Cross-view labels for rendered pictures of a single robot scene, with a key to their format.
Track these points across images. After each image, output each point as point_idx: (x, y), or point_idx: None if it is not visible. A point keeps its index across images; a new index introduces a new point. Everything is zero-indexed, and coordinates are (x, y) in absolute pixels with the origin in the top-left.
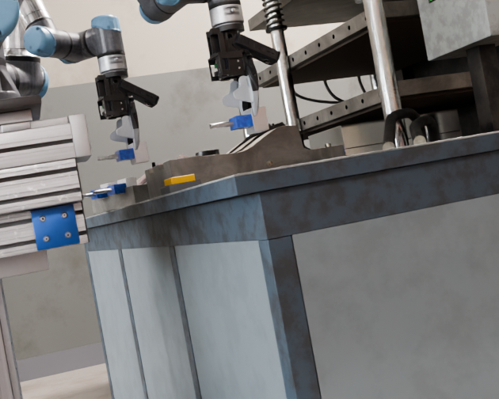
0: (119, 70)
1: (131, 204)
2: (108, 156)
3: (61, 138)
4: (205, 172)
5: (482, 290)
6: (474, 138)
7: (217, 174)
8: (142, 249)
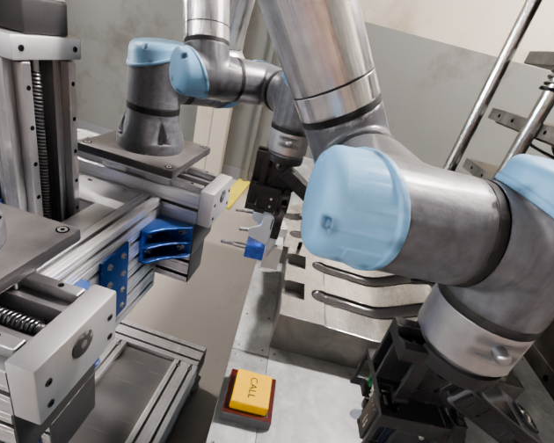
0: (288, 157)
1: (251, 280)
2: (234, 243)
3: None
4: (318, 343)
5: None
6: None
7: (332, 350)
8: None
